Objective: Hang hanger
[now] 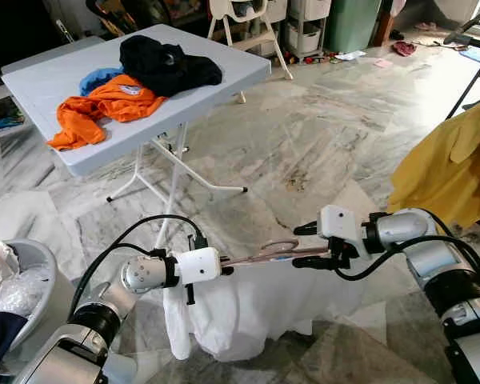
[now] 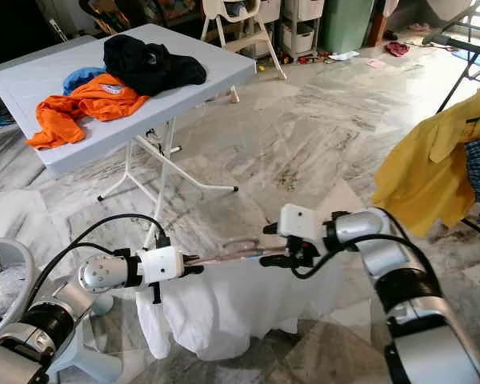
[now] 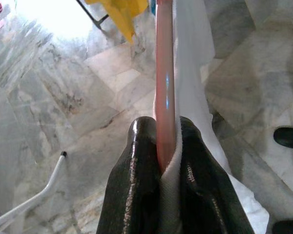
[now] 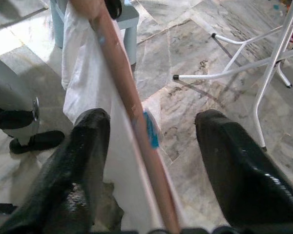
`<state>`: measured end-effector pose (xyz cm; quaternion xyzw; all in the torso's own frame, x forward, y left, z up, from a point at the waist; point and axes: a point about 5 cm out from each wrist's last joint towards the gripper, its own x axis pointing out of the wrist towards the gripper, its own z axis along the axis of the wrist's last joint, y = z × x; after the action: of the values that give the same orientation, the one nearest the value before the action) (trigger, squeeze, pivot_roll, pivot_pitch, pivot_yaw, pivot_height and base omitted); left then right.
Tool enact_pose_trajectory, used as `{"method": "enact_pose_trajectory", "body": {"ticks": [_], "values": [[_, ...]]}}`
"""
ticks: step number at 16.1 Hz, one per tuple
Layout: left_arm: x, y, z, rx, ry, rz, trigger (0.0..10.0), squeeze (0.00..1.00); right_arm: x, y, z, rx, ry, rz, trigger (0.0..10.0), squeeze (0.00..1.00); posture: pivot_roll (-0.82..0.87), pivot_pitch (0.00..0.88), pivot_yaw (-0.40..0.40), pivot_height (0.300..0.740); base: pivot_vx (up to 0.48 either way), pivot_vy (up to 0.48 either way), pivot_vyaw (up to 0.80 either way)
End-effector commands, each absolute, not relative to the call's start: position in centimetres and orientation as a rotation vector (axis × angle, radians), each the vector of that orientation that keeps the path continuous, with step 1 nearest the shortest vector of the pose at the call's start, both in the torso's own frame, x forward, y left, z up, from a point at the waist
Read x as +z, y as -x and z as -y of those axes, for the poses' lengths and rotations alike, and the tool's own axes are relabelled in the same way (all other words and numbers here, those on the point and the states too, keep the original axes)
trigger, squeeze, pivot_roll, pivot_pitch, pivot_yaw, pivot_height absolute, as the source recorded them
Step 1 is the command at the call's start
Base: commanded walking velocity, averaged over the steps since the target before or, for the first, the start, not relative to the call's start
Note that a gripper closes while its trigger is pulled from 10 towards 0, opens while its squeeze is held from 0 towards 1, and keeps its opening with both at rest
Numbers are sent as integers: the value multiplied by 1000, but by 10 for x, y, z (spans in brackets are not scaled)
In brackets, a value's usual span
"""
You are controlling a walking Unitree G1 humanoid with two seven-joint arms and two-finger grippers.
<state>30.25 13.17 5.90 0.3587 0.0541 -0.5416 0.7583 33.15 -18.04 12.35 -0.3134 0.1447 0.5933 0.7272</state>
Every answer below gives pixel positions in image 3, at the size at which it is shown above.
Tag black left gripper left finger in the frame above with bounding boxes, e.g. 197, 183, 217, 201
96, 116, 163, 234

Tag black robot foot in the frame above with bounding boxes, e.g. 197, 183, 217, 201
273, 126, 293, 151

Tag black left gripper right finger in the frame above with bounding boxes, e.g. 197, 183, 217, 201
178, 116, 256, 234

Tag black metal drying rack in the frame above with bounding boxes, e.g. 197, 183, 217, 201
75, 0, 110, 25

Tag yellow printed T-shirt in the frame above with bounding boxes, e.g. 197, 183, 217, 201
84, 0, 149, 45

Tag grey folding table white legs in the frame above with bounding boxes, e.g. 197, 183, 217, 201
0, 151, 68, 232

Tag pink plastic hanger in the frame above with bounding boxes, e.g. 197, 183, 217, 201
152, 0, 179, 173

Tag white shirt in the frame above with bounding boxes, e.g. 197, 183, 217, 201
158, 0, 271, 234

